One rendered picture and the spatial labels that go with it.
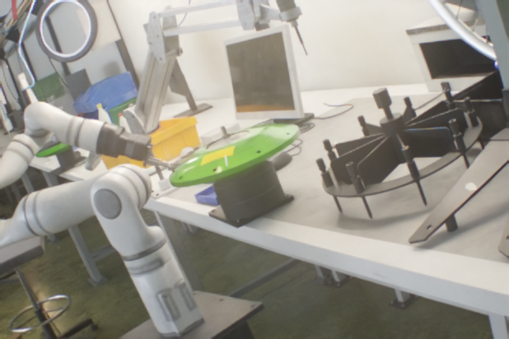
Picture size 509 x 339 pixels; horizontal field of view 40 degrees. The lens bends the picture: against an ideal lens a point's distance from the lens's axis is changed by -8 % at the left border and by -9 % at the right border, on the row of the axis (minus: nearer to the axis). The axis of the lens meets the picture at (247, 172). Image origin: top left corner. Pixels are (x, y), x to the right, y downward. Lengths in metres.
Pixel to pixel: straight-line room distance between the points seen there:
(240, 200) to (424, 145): 0.45
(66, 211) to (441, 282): 0.74
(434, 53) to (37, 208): 1.32
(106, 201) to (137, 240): 0.09
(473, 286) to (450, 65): 1.37
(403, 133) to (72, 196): 0.66
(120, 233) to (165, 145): 1.44
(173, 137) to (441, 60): 1.07
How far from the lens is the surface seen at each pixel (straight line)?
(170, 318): 1.38
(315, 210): 1.57
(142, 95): 2.15
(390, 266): 1.18
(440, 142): 1.42
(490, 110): 1.55
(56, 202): 1.44
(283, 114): 2.43
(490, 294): 1.00
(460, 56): 2.31
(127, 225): 1.33
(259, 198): 1.65
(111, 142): 1.70
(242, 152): 1.58
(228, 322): 1.37
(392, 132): 1.46
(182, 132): 2.79
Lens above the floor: 1.38
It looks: 13 degrees down
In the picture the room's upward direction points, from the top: 22 degrees counter-clockwise
